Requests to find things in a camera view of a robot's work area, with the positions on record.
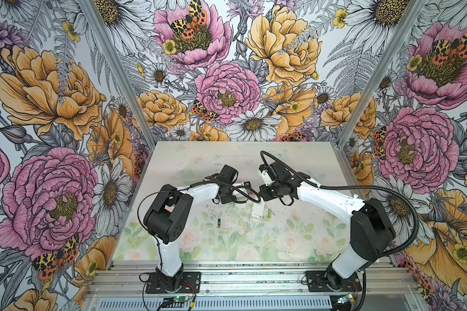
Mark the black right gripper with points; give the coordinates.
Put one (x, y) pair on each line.
(266, 196)

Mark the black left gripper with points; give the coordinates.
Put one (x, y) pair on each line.
(230, 199)

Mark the white remote control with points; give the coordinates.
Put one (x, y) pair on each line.
(246, 194)
(257, 211)

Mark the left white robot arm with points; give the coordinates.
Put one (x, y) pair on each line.
(167, 215)

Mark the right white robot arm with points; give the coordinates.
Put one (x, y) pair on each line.
(370, 228)

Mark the green circuit board right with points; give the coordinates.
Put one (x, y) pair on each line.
(349, 298)

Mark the green circuit board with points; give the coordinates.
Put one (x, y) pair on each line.
(349, 298)
(177, 301)

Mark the green circuit board left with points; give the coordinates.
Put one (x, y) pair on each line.
(177, 301)

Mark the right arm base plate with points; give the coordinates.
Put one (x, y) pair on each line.
(323, 281)

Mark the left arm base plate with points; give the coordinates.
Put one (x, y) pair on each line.
(182, 283)

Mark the aluminium corner post left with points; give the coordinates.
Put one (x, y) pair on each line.
(104, 40)

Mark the aluminium corner post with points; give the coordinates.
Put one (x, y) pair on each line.
(403, 30)
(104, 40)

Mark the aluminium front rail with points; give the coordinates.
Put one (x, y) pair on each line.
(125, 278)

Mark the aluminium corner post right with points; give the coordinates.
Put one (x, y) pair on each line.
(403, 30)

